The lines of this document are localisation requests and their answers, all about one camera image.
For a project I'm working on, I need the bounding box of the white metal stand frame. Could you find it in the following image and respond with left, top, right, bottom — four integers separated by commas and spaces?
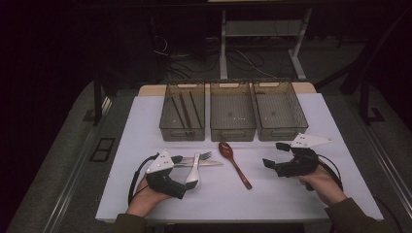
219, 8, 314, 82

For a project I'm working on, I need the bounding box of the metal floor rail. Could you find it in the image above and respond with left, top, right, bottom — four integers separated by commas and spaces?
42, 96, 115, 233
349, 106, 412, 210

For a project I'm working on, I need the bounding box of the smoky clear plastic bin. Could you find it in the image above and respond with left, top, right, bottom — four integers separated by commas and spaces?
158, 81, 207, 143
252, 79, 309, 143
209, 81, 258, 143

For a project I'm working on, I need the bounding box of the black metal stand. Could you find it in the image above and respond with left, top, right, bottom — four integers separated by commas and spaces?
92, 69, 113, 127
359, 77, 387, 125

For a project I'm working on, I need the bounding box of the black floor cable bundle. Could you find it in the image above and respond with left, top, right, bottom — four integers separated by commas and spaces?
150, 16, 224, 81

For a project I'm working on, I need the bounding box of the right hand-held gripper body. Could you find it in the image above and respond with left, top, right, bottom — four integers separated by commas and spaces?
275, 132, 334, 179

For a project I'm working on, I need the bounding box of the white ceramic spoon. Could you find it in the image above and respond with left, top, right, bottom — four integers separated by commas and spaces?
185, 151, 202, 189

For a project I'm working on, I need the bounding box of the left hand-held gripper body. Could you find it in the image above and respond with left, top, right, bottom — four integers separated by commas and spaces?
145, 150, 189, 200

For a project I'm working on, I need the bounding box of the red-brown wooden spoon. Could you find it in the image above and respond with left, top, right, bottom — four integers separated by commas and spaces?
218, 141, 254, 190

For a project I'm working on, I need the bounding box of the person's left hand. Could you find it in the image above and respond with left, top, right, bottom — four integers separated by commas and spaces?
125, 178, 173, 217

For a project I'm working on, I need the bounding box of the white floor cable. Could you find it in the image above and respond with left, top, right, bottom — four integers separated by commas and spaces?
232, 48, 280, 80

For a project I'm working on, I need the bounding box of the person's right hand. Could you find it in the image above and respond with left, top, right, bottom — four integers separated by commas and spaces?
297, 164, 348, 207

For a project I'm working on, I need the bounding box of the metal fork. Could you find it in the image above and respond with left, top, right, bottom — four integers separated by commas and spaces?
181, 150, 213, 162

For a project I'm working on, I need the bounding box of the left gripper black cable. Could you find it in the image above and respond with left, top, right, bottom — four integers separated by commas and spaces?
128, 151, 161, 205

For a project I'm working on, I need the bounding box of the metal table knife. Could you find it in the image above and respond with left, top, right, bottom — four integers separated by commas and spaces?
173, 159, 223, 168

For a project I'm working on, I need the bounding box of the white table sheet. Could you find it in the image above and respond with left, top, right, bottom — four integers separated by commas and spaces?
95, 92, 385, 224

